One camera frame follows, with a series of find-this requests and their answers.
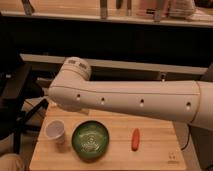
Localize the green ceramic bowl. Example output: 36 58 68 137
71 120 109 160

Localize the black office chair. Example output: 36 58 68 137
0 13 48 153

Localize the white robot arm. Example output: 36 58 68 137
48 57 213 131

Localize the black cable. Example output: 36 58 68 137
179 128 191 151

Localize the orange carrot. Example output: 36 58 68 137
131 128 140 151

